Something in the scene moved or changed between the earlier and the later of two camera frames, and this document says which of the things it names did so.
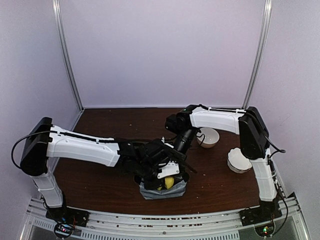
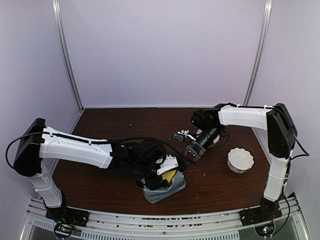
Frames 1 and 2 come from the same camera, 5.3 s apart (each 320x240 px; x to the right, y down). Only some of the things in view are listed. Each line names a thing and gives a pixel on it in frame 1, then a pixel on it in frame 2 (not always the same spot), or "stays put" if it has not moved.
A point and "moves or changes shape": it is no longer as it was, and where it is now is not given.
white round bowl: [211, 138] stays put
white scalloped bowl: [237, 162] stays put
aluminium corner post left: [56, 10] stays put
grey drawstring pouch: [177, 191] moves or changes shape
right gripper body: [183, 156] -> [195, 146]
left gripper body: [146, 170] stays put
